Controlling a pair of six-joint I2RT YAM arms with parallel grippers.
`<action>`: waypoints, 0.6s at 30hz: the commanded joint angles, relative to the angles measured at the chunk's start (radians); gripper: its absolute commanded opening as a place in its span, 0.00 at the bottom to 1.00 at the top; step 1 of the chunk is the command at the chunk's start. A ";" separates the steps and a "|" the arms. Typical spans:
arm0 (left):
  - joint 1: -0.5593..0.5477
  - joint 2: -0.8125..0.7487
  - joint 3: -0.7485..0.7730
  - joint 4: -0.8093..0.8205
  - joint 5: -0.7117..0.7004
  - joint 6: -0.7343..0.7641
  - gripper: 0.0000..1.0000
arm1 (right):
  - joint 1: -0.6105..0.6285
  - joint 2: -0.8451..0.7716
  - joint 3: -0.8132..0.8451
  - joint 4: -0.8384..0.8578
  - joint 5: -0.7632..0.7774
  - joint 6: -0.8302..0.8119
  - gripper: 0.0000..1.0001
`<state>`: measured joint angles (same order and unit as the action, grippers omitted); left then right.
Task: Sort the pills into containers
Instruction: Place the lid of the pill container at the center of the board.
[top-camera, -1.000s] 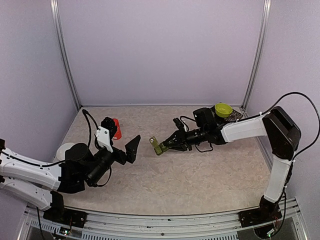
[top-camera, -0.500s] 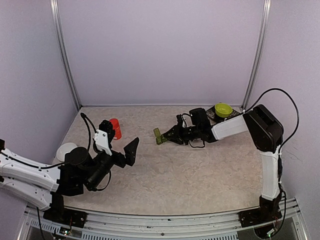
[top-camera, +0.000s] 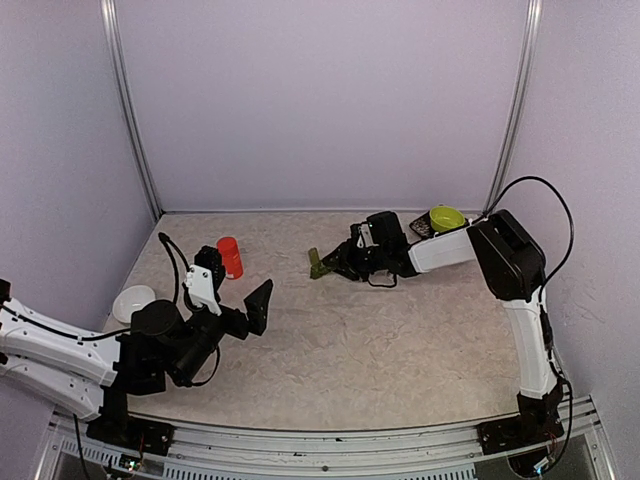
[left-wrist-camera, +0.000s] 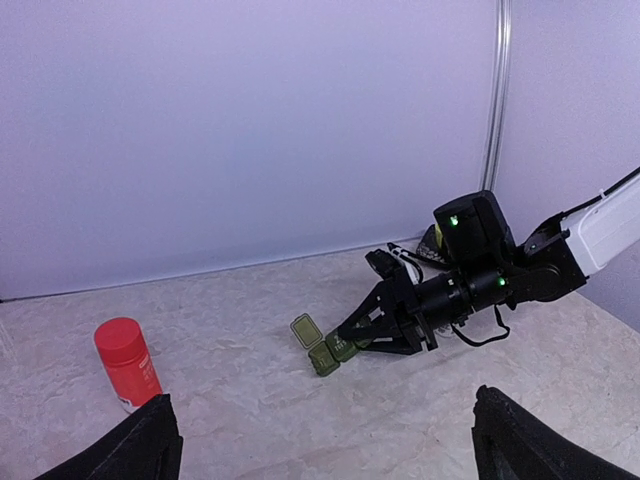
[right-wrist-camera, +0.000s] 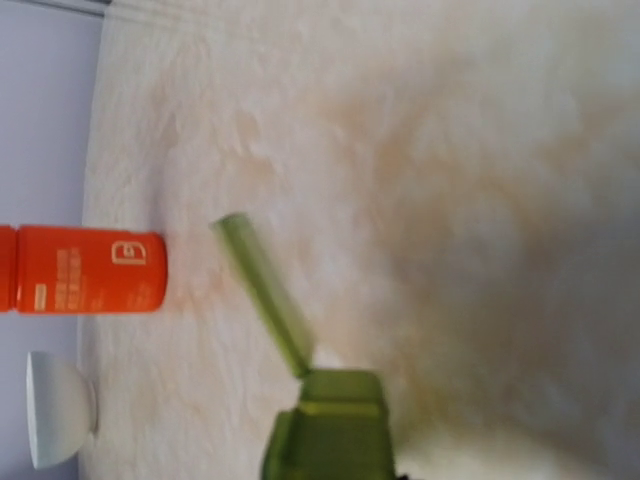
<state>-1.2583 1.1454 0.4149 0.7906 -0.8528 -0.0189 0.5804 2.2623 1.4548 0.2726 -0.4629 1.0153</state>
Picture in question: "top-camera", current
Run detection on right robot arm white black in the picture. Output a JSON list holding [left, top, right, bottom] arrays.
[[320, 210, 563, 444]]

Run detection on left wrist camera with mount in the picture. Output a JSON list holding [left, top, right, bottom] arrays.
[[182, 265, 222, 316]]

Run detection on lime green bowl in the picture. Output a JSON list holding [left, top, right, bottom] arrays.
[[429, 205, 466, 233]]

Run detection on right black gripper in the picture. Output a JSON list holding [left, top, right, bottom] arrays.
[[323, 237, 389, 281]]

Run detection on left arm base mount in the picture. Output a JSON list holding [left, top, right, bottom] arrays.
[[86, 417, 175, 457]]

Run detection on left aluminium frame post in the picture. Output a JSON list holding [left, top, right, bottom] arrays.
[[100, 0, 164, 222]]

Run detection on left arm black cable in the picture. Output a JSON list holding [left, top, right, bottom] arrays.
[[157, 231, 194, 304]]

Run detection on front aluminium rail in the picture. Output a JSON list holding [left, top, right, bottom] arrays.
[[34, 394, 616, 480]]

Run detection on green weekly pill organizer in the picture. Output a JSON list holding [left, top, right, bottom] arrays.
[[308, 247, 332, 280]]

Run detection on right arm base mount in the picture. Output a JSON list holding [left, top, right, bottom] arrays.
[[476, 415, 565, 455]]

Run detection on black patterned square plate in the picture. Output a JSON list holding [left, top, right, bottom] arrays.
[[409, 211, 470, 240]]

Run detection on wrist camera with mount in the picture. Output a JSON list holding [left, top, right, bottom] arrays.
[[350, 222, 377, 249], [182, 265, 222, 316]]

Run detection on right aluminium frame post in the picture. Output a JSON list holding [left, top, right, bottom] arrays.
[[484, 0, 543, 210]]

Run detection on aluminium frame post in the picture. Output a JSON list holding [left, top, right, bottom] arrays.
[[100, 0, 164, 222], [484, 0, 543, 210]]

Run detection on orange pill bottle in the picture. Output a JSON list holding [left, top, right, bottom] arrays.
[[217, 236, 244, 280]]

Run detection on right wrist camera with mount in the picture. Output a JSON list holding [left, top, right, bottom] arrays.
[[350, 222, 377, 249]]

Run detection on white bowl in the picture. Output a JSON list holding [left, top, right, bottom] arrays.
[[112, 285, 156, 325]]

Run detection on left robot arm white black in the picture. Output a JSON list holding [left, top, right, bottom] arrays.
[[1, 246, 274, 445]]

